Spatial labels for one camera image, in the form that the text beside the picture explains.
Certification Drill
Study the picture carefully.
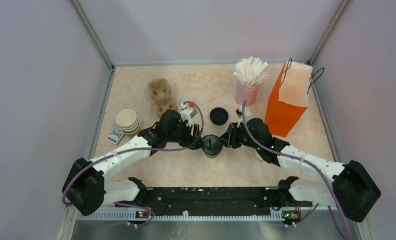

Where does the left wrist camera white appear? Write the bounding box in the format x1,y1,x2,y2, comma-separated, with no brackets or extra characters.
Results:
180,102,197,127

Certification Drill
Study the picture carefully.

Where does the stack of paper cups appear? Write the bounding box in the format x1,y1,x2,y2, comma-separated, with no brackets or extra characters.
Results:
115,109,141,139

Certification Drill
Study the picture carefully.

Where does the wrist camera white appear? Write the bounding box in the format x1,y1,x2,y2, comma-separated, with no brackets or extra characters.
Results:
235,106,252,127
180,102,197,127

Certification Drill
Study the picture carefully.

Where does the green paper cup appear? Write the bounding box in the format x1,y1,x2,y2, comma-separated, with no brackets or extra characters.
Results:
205,153,218,159

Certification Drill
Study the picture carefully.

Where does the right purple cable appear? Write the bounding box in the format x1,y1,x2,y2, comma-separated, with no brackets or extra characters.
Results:
241,100,354,240

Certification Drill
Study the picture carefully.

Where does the bundle of white wrapped straws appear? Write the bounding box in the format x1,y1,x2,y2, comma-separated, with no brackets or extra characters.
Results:
233,56,269,88

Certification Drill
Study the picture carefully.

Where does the white toothed cable rail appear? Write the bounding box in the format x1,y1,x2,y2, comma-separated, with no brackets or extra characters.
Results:
77,210,284,222

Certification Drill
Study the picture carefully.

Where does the pink straw holder cup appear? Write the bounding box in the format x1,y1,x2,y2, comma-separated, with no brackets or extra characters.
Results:
235,82,260,107

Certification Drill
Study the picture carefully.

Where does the brown pulp cup carrier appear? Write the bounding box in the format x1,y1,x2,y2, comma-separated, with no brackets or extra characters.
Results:
147,78,177,118

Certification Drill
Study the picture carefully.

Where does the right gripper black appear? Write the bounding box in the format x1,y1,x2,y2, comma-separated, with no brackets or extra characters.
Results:
217,121,261,151

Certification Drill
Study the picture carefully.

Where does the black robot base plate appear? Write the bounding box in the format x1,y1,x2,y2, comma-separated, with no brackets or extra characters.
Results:
134,187,313,217

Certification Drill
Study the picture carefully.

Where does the black cup lid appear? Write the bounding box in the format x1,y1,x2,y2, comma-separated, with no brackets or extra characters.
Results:
209,107,229,126
202,134,223,154

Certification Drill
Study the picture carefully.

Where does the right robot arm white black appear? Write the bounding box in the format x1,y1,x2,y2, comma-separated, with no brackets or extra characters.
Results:
217,118,381,223

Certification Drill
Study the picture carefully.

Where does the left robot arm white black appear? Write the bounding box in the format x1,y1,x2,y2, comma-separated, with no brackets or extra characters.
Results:
62,107,203,216

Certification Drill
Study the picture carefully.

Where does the orange paper bag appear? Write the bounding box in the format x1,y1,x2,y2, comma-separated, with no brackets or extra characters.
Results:
264,62,313,138

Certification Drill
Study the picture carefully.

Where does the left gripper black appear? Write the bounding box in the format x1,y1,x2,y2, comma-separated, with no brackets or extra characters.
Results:
166,120,205,150

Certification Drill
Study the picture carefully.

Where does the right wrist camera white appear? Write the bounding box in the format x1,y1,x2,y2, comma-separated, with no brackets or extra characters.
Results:
235,106,252,127

